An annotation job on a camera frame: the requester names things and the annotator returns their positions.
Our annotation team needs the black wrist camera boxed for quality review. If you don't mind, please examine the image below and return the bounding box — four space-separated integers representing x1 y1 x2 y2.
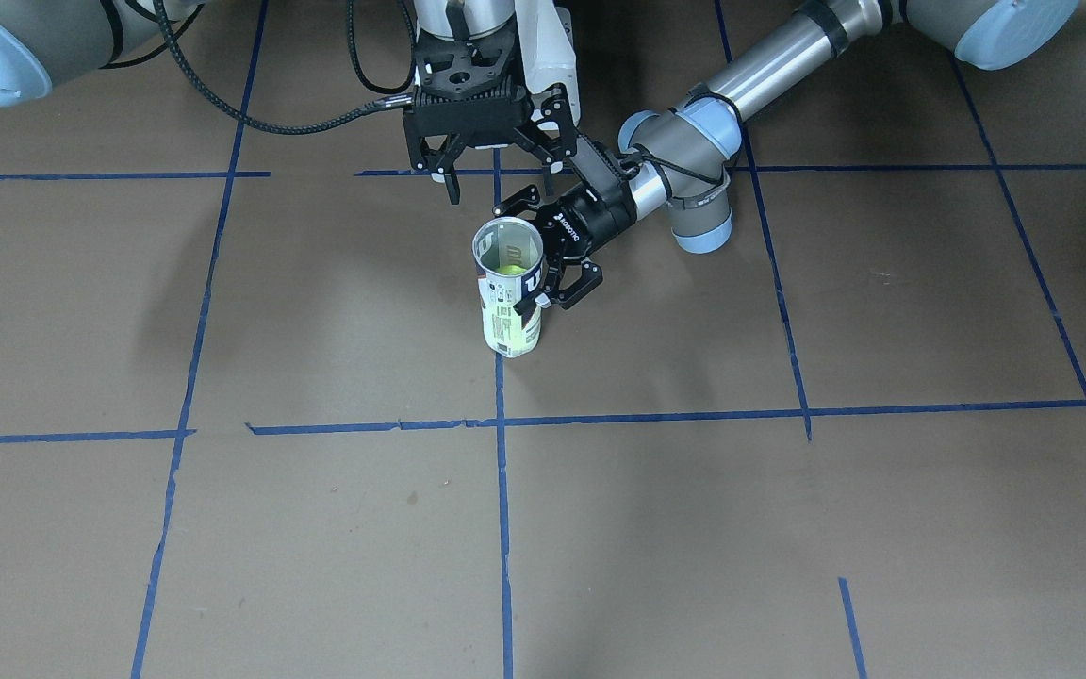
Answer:
568 130 631 205

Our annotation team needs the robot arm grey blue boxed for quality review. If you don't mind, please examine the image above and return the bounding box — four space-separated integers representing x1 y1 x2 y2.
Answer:
480 1 1078 319
0 1 579 203

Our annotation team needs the white blue tennis ball can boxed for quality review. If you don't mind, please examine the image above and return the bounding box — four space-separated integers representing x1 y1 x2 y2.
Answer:
471 221 544 359

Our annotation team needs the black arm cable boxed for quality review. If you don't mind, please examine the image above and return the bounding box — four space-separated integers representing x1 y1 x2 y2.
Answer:
633 85 747 185
152 0 417 136

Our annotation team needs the white pedestal column base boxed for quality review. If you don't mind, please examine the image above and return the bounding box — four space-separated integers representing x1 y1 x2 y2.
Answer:
413 1 582 122

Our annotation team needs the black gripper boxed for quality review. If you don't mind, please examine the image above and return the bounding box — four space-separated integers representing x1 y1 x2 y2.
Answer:
403 38 578 206
492 184 637 312

